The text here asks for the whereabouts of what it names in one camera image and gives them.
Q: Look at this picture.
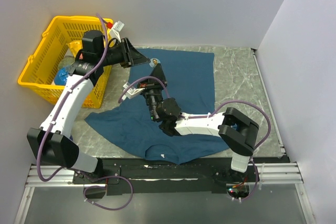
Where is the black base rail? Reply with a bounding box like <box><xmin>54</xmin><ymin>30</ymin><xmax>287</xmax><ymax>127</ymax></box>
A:
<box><xmin>70</xmin><ymin>157</ymin><xmax>289</xmax><ymax>196</ymax></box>

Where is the blue t-shirt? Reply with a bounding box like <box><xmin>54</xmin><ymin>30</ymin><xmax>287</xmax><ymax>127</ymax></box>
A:
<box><xmin>85</xmin><ymin>49</ymin><xmax>228</xmax><ymax>164</ymax></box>

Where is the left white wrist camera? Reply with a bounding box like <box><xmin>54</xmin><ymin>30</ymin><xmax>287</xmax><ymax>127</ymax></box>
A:
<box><xmin>106</xmin><ymin>20</ymin><xmax>124</xmax><ymax>42</ymax></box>

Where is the yellow plastic basket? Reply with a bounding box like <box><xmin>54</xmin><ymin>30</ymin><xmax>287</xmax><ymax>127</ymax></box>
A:
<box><xmin>18</xmin><ymin>16</ymin><xmax>103</xmax><ymax>105</ymax></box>

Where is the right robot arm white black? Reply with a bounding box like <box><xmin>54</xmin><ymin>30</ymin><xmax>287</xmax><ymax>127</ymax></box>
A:
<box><xmin>137</xmin><ymin>64</ymin><xmax>259</xmax><ymax>182</ymax></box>

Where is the yellow snack bag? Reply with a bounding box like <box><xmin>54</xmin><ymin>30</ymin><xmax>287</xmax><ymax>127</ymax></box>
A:
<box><xmin>67</xmin><ymin>40</ymin><xmax>82</xmax><ymax>57</ymax></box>

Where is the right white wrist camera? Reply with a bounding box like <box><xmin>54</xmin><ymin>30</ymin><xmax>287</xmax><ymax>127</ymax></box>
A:
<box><xmin>122</xmin><ymin>82</ymin><xmax>144</xmax><ymax>101</ymax></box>

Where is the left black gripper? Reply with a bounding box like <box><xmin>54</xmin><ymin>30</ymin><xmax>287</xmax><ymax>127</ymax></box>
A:
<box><xmin>98</xmin><ymin>37</ymin><xmax>150</xmax><ymax>68</ymax></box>

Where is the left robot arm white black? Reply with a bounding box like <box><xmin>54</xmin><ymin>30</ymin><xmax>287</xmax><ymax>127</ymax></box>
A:
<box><xmin>27</xmin><ymin>30</ymin><xmax>150</xmax><ymax>183</ymax></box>

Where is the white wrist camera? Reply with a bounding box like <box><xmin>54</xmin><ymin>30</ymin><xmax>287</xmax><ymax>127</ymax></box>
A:
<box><xmin>106</xmin><ymin>20</ymin><xmax>124</xmax><ymax>42</ymax></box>
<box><xmin>122</xmin><ymin>82</ymin><xmax>144</xmax><ymax>101</ymax></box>

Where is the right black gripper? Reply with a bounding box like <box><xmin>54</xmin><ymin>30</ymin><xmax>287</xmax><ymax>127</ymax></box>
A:
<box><xmin>137</xmin><ymin>63</ymin><xmax>167</xmax><ymax>122</ymax></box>

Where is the aluminium frame rail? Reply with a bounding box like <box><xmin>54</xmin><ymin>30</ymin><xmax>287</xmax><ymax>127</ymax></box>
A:
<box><xmin>14</xmin><ymin>163</ymin><xmax>87</xmax><ymax>224</ymax></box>

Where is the blue plastic bag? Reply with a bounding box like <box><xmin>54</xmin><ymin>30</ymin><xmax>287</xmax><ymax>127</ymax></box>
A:
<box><xmin>54</xmin><ymin>66</ymin><xmax>70</xmax><ymax>86</ymax></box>

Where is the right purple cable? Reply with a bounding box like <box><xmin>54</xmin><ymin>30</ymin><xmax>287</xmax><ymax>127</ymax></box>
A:
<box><xmin>118</xmin><ymin>76</ymin><xmax>271</xmax><ymax>204</ymax></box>

